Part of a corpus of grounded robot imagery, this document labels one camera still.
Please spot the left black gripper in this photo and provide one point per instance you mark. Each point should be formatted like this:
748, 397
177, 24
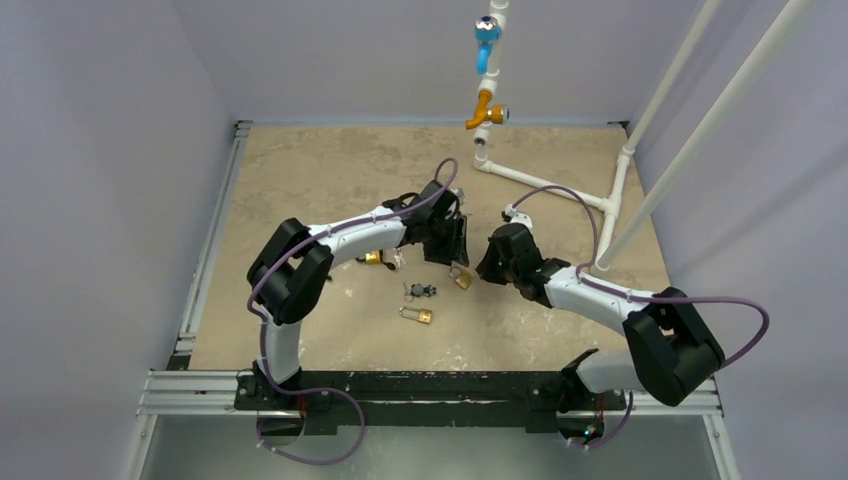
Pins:
453, 251

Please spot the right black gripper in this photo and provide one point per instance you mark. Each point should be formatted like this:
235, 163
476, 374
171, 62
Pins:
499, 254

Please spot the black key bunch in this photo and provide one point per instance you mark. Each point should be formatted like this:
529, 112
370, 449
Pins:
417, 290

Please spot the yellow black padlock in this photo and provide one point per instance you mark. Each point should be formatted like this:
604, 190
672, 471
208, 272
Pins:
375, 258

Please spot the brass padlock long shackle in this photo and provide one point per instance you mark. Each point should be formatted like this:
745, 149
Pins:
420, 315

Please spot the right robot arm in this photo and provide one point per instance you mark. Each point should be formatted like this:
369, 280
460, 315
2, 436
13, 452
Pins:
670, 350

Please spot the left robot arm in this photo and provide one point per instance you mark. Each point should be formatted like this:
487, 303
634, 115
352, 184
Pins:
288, 276

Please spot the small silver key pair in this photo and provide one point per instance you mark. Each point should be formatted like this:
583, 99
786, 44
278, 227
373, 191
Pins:
398, 257

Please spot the orange tap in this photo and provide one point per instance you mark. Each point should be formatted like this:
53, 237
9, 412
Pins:
486, 111

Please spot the white diagonal pole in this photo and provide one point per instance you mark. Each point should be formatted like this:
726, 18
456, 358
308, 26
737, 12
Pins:
777, 34

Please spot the black base bar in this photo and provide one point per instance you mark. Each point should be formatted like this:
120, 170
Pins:
327, 400

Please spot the blue tap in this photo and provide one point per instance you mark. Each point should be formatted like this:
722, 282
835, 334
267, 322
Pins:
487, 33

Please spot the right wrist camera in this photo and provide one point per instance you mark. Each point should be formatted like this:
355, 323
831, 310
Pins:
511, 215

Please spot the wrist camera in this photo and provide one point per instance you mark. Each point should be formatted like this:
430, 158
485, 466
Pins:
459, 194
511, 215

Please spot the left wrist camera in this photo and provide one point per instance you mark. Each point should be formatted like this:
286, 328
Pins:
459, 194

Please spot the aluminium frame rail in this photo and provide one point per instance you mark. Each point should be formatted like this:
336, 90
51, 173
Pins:
192, 316

